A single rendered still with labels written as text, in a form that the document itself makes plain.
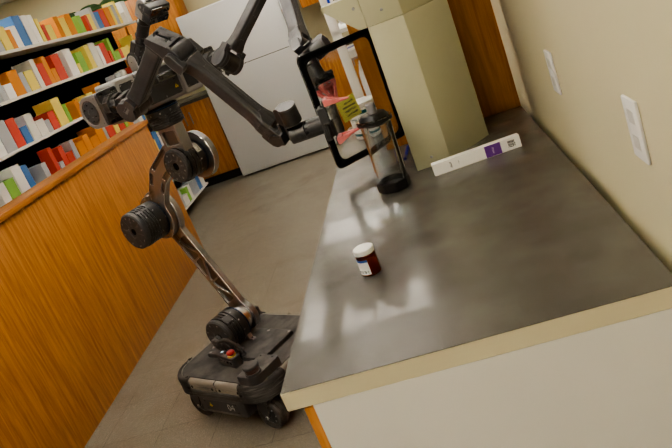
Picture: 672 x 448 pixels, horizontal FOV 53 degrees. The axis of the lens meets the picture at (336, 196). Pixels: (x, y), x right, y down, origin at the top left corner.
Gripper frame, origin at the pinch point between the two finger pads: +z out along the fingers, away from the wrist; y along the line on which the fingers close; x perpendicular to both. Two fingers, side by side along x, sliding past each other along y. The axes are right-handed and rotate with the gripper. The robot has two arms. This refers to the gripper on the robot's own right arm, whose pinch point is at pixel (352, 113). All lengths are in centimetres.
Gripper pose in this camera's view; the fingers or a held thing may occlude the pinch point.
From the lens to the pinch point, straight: 201.2
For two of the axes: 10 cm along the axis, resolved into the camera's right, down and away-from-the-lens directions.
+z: 9.3, -3.1, -1.9
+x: 0.9, -3.1, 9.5
